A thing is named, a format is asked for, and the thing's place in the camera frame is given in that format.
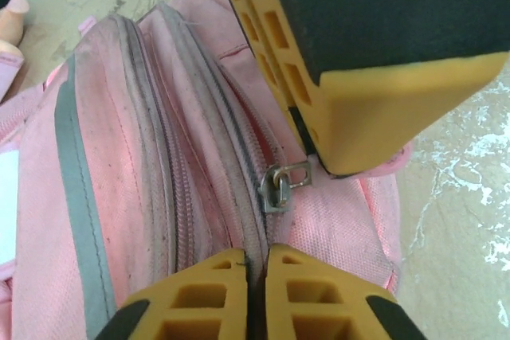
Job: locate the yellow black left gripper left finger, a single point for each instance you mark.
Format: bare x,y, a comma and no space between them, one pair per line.
191,300

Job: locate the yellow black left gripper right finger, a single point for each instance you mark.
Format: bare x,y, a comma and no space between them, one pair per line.
318,300

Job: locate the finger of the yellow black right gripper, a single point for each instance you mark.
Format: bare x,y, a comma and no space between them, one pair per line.
271,37
378,77

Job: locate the pink backpack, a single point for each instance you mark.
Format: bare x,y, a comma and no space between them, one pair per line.
159,157

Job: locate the plush doll with black hat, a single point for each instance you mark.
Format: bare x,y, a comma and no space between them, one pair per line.
14,17

